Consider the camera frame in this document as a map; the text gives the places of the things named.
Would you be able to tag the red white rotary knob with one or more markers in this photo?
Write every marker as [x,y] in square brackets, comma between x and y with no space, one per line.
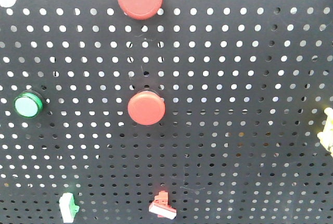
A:
[160,206]

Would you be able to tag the green white rotary knob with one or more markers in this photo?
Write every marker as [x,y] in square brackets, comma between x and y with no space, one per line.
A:
[68,207]

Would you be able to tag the lower red push button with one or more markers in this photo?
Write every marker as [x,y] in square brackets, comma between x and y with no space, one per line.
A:
[146,108]

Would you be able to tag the black perforated pegboard panel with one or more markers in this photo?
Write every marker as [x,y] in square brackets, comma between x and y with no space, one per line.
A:
[244,82]

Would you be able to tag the green round push button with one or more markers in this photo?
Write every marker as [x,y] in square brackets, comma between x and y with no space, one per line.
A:
[28,104]

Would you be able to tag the yellow toggle switch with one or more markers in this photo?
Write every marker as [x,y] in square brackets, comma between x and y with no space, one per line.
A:
[325,137]

